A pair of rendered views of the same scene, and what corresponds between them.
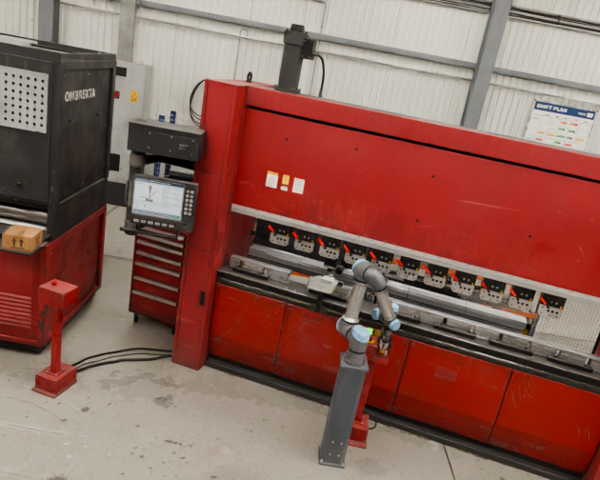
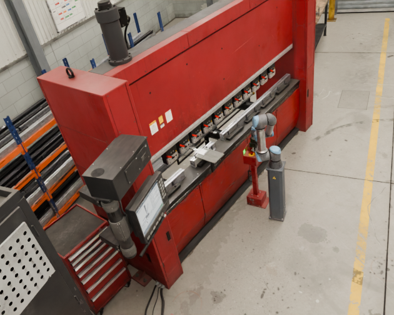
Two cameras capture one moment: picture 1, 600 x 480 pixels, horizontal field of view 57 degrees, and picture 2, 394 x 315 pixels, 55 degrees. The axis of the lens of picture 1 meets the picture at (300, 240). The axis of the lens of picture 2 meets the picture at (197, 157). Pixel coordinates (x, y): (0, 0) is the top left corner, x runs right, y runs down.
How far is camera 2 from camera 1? 357 cm
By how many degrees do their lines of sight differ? 54
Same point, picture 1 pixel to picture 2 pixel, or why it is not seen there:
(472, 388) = not seen: hidden behind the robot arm
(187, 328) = (168, 262)
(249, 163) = not seen: hidden behind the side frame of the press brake
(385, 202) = (209, 82)
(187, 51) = not seen: outside the picture
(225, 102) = (124, 100)
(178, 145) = (141, 159)
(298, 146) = (158, 90)
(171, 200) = (156, 199)
